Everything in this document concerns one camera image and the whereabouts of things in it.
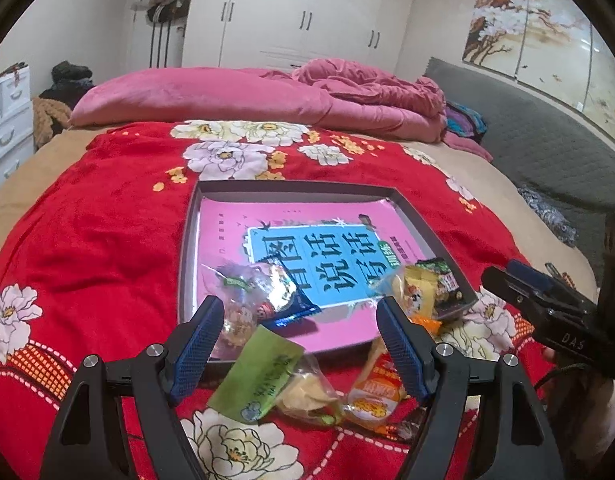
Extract dark patterned cloth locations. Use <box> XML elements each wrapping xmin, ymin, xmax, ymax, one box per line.
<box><xmin>517</xmin><ymin>185</ymin><xmax>578</xmax><ymax>248</ymax></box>

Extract grey quilted headboard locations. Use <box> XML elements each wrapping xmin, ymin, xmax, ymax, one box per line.
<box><xmin>422</xmin><ymin>57</ymin><xmax>615</xmax><ymax>281</ymax></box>

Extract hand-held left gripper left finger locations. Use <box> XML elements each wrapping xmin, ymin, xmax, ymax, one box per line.
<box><xmin>40</xmin><ymin>295</ymin><xmax>226</xmax><ymax>480</ymax></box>

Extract pink pillow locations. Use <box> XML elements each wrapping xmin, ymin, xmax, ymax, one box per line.
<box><xmin>70</xmin><ymin>66</ymin><xmax>333</xmax><ymax>128</ymax></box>

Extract white wardrobe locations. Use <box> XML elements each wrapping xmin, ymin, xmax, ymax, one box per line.
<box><xmin>180</xmin><ymin>0</ymin><xmax>421</xmax><ymax>76</ymax></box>

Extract small dark wrapped candy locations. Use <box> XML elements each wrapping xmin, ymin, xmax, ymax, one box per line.
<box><xmin>382</xmin><ymin>420</ymin><xmax>415</xmax><ymax>443</ymax></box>

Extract dark clothes pile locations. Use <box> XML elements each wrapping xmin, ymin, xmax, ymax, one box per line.
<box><xmin>40</xmin><ymin>60</ymin><xmax>96</xmax><ymax>106</ymax></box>

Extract person's right forearm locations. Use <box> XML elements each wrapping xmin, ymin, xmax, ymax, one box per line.
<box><xmin>562</xmin><ymin>370</ymin><xmax>615</xmax><ymax>480</ymax></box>

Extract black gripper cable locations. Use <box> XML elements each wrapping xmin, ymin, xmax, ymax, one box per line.
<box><xmin>532</xmin><ymin>362</ymin><xmax>595</xmax><ymax>396</ymax></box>

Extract brown bead string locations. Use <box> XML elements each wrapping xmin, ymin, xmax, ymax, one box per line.
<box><xmin>543</xmin><ymin>261</ymin><xmax>574</xmax><ymax>288</ymax></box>

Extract white drawer cabinet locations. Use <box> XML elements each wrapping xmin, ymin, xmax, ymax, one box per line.
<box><xmin>0</xmin><ymin>67</ymin><xmax>36</xmax><ymax>196</ymax></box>

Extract brown knitted blanket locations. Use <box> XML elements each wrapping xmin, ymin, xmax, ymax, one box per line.
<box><xmin>32</xmin><ymin>97</ymin><xmax>73</xmax><ymax>148</ymax></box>

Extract orange white cracker packet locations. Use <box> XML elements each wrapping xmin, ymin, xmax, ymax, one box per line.
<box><xmin>347</xmin><ymin>337</ymin><xmax>411</xmax><ymax>423</ymax></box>

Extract beige bed sheet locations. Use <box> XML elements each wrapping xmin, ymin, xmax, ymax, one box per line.
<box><xmin>0</xmin><ymin>125</ymin><xmax>601</xmax><ymax>306</ymax></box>

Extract yellow pastry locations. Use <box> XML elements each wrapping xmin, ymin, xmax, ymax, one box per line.
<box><xmin>278</xmin><ymin>355</ymin><xmax>345</xmax><ymax>426</ymax></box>

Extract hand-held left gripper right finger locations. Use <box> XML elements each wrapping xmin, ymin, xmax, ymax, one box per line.
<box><xmin>376</xmin><ymin>296</ymin><xmax>565</xmax><ymax>480</ymax></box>

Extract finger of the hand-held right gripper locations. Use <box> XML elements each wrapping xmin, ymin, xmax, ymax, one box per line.
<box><xmin>505</xmin><ymin>259</ymin><xmax>588</xmax><ymax>306</ymax></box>
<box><xmin>480</xmin><ymin>266</ymin><xmax>595</xmax><ymax>333</ymax></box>

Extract flower tree wall mural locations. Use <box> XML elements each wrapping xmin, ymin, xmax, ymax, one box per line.
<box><xmin>460</xmin><ymin>0</ymin><xmax>615</xmax><ymax>136</ymax></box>

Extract red floral blanket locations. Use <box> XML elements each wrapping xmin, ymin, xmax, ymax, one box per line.
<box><xmin>0</xmin><ymin>120</ymin><xmax>598</xmax><ymax>480</ymax></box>

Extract pink picture book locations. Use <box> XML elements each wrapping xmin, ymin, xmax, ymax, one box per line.
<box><xmin>192</xmin><ymin>197</ymin><xmax>445</xmax><ymax>361</ymax></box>

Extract clear candies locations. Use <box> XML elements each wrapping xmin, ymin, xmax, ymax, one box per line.
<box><xmin>202</xmin><ymin>262</ymin><xmax>268</xmax><ymax>351</ymax></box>

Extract dark shallow cardboard box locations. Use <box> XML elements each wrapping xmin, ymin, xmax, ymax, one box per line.
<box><xmin>178</xmin><ymin>180</ymin><xmax>481</xmax><ymax>376</ymax></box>

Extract blue cookie packet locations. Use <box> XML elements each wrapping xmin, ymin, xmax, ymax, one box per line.
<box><xmin>260</xmin><ymin>255</ymin><xmax>323</xmax><ymax>328</ymax></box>

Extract yellow gold snack packet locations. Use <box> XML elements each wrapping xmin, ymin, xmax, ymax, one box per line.
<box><xmin>402</xmin><ymin>265</ymin><xmax>438</xmax><ymax>318</ymax></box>

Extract dark green snack packet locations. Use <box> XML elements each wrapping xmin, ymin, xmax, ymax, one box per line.
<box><xmin>415</xmin><ymin>257</ymin><xmax>463</xmax><ymax>318</ymax></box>

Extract orange yellow snack packet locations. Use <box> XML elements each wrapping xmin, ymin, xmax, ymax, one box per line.
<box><xmin>407</xmin><ymin>312</ymin><xmax>443</xmax><ymax>337</ymax></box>

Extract purple teal clothes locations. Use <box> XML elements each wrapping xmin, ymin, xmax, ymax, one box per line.
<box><xmin>445</xmin><ymin>101</ymin><xmax>488</xmax><ymax>143</ymax></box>

